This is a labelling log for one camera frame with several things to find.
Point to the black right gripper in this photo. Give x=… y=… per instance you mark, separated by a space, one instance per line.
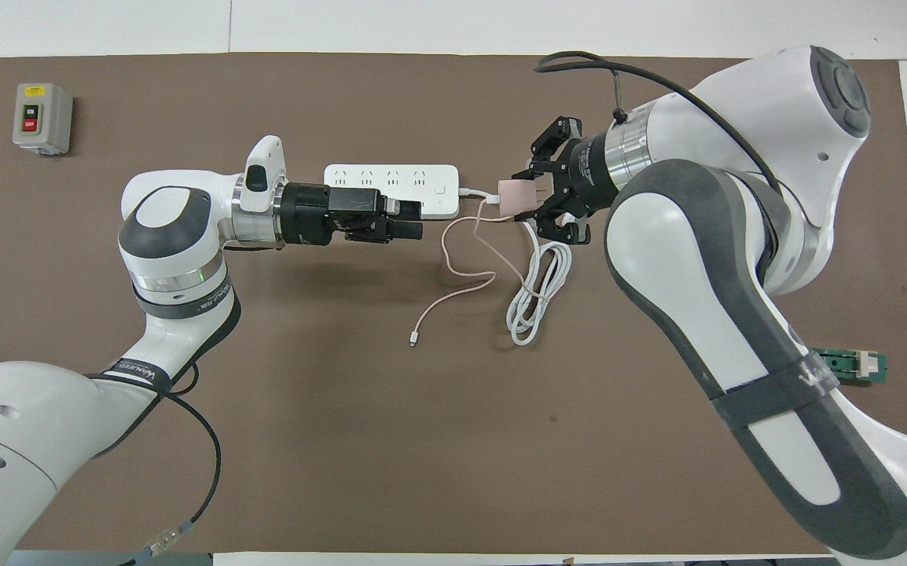
x=591 y=177

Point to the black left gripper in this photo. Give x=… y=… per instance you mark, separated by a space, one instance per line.
x=312 y=216

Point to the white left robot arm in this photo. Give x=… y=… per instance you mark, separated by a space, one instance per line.
x=170 y=228

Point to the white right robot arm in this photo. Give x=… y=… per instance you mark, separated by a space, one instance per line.
x=697 y=236

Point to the white power strip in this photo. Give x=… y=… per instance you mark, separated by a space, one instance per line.
x=391 y=177

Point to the brown table mat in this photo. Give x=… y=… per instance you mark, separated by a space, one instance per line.
x=422 y=456

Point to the green circuit board module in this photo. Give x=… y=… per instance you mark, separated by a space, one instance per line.
x=866 y=365

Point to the grey push-button switch box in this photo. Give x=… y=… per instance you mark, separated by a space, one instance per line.
x=41 y=118

